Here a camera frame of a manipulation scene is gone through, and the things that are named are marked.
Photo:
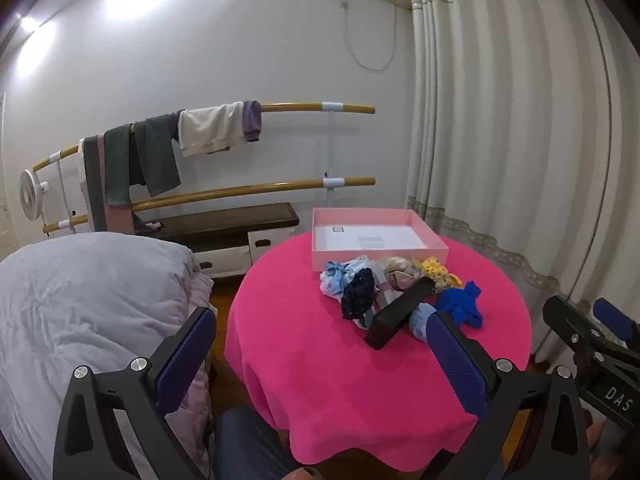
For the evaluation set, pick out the black glasses case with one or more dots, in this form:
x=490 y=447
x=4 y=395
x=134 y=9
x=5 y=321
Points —
x=400 y=312

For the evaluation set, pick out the small white fan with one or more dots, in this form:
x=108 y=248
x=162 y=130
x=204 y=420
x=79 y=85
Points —
x=31 y=195

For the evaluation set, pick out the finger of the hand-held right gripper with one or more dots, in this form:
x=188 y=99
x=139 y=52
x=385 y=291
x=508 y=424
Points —
x=565 y=315
x=617 y=325

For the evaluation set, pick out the wooden ballet barre rack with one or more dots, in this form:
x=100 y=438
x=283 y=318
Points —
x=300 y=186

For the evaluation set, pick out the bright pink tablecloth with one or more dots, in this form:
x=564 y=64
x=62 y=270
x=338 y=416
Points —
x=325 y=385

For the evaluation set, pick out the light blue cloth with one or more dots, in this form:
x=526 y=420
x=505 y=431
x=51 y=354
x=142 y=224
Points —
x=417 y=320

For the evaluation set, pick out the pink cardboard box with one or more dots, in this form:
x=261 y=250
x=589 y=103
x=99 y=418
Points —
x=350 y=259

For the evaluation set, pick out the pink and grey cloth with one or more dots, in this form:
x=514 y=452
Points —
x=96 y=185

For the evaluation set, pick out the yellow scrunchie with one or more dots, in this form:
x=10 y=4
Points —
x=435 y=270

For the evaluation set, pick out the beige scrunchie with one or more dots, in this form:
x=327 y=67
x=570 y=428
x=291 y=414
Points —
x=397 y=265

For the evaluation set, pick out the blue knit glove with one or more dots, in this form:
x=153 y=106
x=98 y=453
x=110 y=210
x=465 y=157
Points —
x=462 y=305

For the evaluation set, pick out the person's jeans leg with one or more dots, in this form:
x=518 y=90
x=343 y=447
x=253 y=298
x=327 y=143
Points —
x=250 y=440

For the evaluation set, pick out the light lavender blanket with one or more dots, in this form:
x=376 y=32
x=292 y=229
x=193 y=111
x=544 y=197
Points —
x=75 y=310

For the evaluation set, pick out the mauve headband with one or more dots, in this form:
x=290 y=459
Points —
x=392 y=286

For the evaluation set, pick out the navy scrunchie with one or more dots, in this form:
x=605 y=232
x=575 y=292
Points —
x=359 y=295

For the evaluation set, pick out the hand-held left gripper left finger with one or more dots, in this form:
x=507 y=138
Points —
x=185 y=360

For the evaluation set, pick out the purple cloth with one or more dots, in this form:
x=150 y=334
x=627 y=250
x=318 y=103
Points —
x=252 y=120

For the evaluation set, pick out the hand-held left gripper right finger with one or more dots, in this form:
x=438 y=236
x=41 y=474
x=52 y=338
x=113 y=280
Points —
x=455 y=365

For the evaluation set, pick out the cream lace-trimmed curtain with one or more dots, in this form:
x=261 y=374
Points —
x=500 y=135

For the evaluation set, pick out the dark-topped white drawer cabinet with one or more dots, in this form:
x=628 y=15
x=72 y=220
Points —
x=225 y=230

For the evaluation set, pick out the light blue scrunchie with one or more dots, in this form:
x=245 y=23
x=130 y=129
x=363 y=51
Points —
x=334 y=279

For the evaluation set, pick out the cream cloth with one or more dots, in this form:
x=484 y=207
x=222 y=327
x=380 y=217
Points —
x=207 y=130

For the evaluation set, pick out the grey-green towel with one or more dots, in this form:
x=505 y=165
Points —
x=117 y=170
x=157 y=155

